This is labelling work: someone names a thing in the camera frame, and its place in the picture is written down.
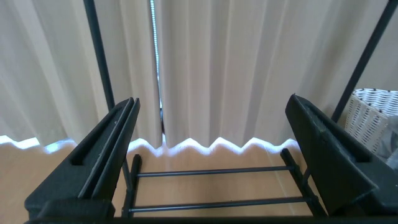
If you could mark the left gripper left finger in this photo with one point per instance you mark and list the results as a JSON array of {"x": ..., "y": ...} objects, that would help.
[{"x": 68, "y": 183}]

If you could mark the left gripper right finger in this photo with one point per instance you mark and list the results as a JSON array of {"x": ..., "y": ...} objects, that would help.
[{"x": 335, "y": 161}]

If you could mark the white laundry basket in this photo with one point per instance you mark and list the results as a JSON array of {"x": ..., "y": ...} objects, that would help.
[{"x": 363, "y": 121}]

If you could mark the black clothes rack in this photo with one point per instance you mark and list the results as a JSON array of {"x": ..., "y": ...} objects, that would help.
[{"x": 99, "y": 62}]

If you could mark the beige curtain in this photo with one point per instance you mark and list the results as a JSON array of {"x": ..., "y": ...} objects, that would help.
[{"x": 217, "y": 62}]

